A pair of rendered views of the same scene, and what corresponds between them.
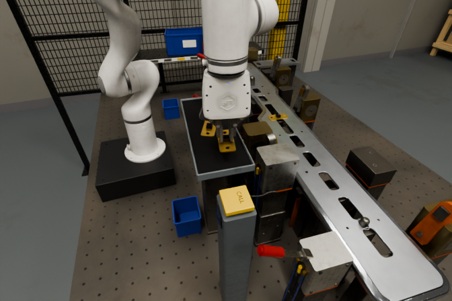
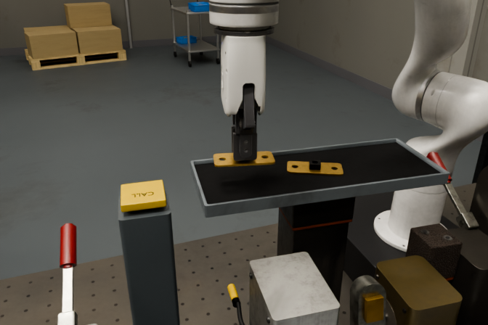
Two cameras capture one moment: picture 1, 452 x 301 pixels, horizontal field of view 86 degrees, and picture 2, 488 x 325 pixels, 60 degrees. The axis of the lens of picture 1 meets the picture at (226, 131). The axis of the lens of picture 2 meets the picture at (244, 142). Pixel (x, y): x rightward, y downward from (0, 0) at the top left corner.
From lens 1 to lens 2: 0.72 m
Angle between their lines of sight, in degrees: 76
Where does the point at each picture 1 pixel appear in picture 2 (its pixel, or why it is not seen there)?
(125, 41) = (419, 25)
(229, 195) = (149, 186)
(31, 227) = not seen: hidden behind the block
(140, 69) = (454, 89)
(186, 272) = not seen: outside the picture
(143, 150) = (393, 221)
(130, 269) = (215, 279)
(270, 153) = (288, 270)
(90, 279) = (206, 249)
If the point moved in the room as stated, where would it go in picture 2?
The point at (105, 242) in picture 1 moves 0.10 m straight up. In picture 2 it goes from (251, 249) to (252, 220)
